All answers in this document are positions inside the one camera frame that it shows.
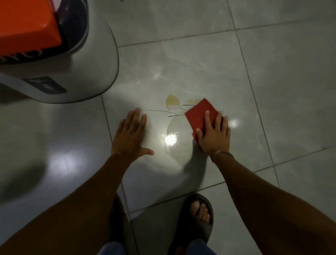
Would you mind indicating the person's right forearm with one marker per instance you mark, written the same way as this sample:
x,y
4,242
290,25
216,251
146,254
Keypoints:
x,y
265,205

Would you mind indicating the person's right little finger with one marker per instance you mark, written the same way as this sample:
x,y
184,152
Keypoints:
x,y
229,132

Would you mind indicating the black rubber slipper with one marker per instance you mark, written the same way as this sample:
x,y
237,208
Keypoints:
x,y
189,231
117,220

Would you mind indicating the red cleaning cloth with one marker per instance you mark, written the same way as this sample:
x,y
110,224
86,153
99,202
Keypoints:
x,y
198,113

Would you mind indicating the person's left forearm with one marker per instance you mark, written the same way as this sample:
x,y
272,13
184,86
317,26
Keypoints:
x,y
76,207

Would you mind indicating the person's left little finger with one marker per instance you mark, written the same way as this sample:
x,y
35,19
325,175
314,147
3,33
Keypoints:
x,y
120,126

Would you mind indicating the person's left thumb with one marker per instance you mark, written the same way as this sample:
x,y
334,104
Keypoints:
x,y
147,152

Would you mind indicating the person's right foot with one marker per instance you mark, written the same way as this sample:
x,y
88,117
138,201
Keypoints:
x,y
200,211

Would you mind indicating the clear liquid puddle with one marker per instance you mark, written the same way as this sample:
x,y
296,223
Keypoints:
x,y
178,141

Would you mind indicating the person's left hand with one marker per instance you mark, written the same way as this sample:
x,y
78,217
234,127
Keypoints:
x,y
128,141

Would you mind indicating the person's right middle finger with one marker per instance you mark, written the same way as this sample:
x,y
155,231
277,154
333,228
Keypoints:
x,y
218,120

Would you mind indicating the orange plastic box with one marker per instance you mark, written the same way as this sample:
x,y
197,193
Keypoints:
x,y
26,25

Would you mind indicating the blue jeans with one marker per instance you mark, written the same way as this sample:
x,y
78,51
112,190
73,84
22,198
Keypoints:
x,y
200,248

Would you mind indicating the person's left middle finger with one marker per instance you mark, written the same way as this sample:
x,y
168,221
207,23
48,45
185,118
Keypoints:
x,y
135,118

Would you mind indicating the person's right thumb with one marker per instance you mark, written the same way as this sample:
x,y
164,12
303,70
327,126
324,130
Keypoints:
x,y
200,136

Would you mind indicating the person's right hand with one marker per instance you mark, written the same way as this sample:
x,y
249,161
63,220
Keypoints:
x,y
215,139

